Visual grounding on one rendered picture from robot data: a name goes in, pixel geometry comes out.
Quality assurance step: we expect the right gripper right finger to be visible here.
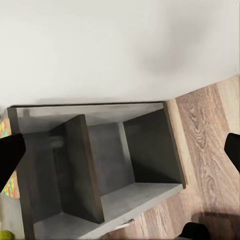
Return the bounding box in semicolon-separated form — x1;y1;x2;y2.
224;132;240;173

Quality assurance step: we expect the tennis ball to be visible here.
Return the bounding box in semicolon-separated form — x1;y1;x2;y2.
0;230;15;240

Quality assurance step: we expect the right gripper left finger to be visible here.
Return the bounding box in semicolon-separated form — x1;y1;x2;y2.
0;133;26;192

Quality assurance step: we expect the jigsaw puzzle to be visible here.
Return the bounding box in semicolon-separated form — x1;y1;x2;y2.
0;118;21;199

